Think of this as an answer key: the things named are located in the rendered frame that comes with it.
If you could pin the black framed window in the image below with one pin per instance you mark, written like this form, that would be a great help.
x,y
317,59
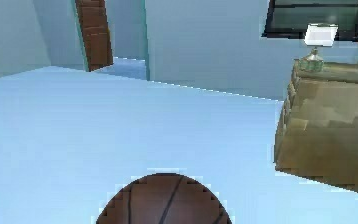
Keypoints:
x,y
313,16

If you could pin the white shade table lamp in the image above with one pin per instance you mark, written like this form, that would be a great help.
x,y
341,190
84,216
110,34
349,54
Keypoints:
x,y
317,40

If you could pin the brown wooden room door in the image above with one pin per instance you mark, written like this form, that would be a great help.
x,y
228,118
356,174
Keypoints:
x,y
95,33

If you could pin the tan wooden chest of drawers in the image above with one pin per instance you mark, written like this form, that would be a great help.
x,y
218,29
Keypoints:
x,y
327,130

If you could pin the brown basketball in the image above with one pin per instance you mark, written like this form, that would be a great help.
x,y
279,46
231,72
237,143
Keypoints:
x,y
163,203

